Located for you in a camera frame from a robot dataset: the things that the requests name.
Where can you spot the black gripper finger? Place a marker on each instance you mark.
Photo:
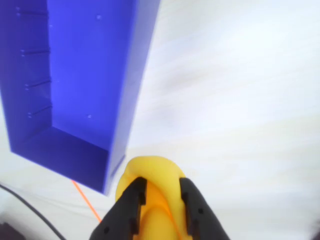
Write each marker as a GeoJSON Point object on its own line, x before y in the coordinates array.
{"type": "Point", "coordinates": [200, 215]}
{"type": "Point", "coordinates": [120, 215]}

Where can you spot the blue plastic box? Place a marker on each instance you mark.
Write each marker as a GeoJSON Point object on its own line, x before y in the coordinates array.
{"type": "Point", "coordinates": [80, 87]}

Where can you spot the orange line marking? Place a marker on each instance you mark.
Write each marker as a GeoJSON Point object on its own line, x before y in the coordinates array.
{"type": "Point", "coordinates": [86, 201]}

